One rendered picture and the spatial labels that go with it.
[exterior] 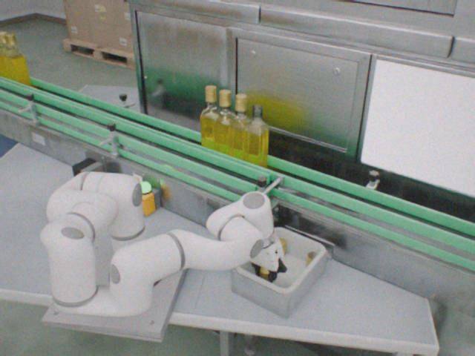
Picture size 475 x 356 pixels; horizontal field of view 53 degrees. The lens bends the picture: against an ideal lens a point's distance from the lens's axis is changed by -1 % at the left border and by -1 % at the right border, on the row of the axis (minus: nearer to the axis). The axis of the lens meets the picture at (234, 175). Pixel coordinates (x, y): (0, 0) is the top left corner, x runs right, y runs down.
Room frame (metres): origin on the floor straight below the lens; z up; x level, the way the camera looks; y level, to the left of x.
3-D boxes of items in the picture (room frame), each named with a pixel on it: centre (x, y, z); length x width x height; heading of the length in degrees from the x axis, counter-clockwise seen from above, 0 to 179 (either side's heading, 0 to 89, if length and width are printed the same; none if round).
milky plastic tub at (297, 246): (0.99, -0.13, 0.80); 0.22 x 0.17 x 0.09; 145
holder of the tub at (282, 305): (1.01, -0.14, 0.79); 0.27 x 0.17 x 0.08; 145
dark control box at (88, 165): (1.49, 0.53, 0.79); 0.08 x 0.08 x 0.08; 55
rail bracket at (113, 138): (1.44, 0.43, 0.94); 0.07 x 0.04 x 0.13; 145
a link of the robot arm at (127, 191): (0.99, 0.29, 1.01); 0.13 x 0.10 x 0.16; 76
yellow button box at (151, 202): (1.33, 0.30, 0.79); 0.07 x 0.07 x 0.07; 55
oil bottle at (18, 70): (2.02, 0.95, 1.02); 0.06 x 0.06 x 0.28; 55
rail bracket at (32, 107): (1.71, 0.80, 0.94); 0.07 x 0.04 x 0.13; 145
